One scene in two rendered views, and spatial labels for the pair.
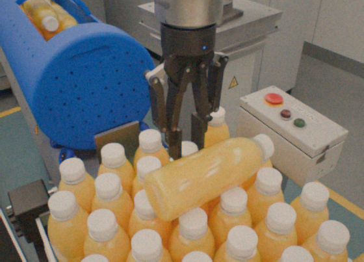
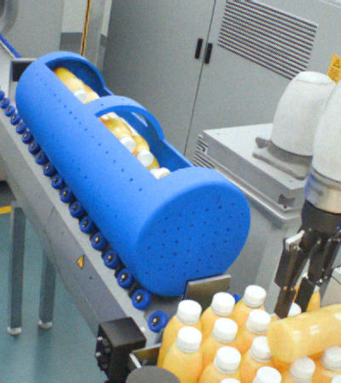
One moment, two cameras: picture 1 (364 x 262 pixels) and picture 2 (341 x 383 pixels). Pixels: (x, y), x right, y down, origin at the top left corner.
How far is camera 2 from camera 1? 0.55 m
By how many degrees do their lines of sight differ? 9
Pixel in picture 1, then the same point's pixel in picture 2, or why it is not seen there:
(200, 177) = (319, 329)
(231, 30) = not seen: hidden behind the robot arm
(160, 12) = (313, 195)
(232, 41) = not seen: hidden behind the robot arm
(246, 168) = not seen: outside the picture
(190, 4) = (338, 197)
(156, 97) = (290, 260)
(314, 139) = not seen: outside the picture
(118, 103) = (208, 252)
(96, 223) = (226, 356)
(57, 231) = (180, 361)
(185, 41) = (326, 221)
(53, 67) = (167, 208)
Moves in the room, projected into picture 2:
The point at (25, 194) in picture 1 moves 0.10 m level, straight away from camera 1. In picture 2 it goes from (119, 328) to (96, 296)
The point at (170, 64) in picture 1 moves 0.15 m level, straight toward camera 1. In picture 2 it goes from (308, 235) to (325, 291)
